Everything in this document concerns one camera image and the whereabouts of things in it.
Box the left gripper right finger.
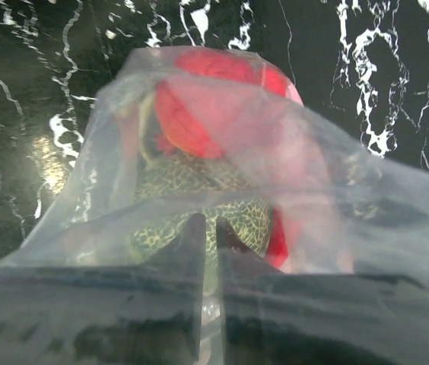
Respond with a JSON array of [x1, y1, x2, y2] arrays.
[[216, 217, 429, 364]]

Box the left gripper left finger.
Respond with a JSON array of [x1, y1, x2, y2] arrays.
[[0, 214, 206, 364]]

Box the clear zip top bag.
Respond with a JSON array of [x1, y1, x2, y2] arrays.
[[18, 46, 429, 364]]

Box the red fake chili pepper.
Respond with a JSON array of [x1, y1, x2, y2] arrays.
[[265, 209, 301, 273]]

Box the green fake melon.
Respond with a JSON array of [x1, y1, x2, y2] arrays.
[[130, 152, 272, 296]]

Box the red fake pomegranate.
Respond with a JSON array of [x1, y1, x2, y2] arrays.
[[152, 47, 303, 159]]

